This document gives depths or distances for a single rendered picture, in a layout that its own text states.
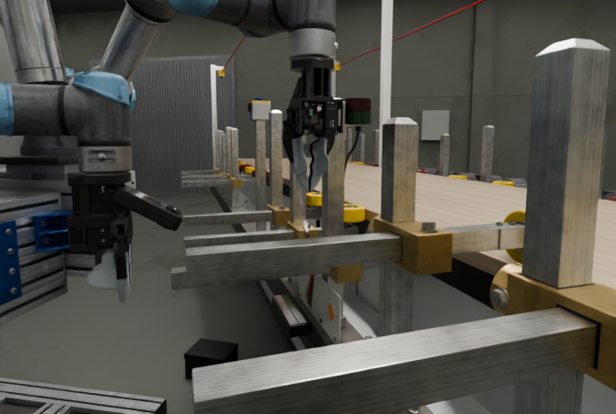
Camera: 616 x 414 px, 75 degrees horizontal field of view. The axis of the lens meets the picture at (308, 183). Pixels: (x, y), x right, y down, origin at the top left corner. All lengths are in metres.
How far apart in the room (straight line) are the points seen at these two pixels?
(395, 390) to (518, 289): 0.17
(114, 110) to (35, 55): 0.20
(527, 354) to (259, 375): 0.17
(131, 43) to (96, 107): 0.50
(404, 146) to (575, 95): 0.25
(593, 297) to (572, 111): 0.14
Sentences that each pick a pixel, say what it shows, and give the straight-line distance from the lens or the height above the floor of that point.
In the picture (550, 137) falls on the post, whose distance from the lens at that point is 0.36.
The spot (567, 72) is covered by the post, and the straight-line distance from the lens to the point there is 0.36.
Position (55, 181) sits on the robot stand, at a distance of 1.21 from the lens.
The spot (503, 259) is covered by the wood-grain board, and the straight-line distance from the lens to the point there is 0.69.
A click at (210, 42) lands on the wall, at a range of 8.39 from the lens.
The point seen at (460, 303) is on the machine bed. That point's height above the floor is 0.78.
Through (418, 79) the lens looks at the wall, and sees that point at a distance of 7.59.
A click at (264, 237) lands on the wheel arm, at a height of 0.84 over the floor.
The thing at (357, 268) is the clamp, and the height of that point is 0.85.
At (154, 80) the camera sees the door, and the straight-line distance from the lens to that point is 8.77.
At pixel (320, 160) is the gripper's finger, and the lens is 0.67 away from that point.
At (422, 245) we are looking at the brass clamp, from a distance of 0.50.
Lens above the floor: 1.08
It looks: 6 degrees down
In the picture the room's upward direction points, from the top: straight up
